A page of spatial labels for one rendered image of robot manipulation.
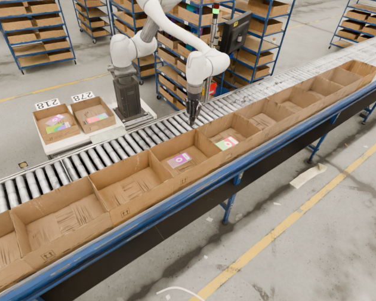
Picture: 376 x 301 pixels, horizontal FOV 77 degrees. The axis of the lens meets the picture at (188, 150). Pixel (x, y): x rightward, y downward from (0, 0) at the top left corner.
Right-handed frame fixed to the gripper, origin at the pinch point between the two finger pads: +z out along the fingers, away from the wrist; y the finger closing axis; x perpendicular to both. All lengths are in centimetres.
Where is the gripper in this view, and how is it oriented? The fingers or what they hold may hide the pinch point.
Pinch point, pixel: (192, 120)
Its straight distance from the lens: 149.4
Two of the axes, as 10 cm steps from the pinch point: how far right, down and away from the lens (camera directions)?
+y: -7.8, -4.4, 4.4
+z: -0.4, 7.4, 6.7
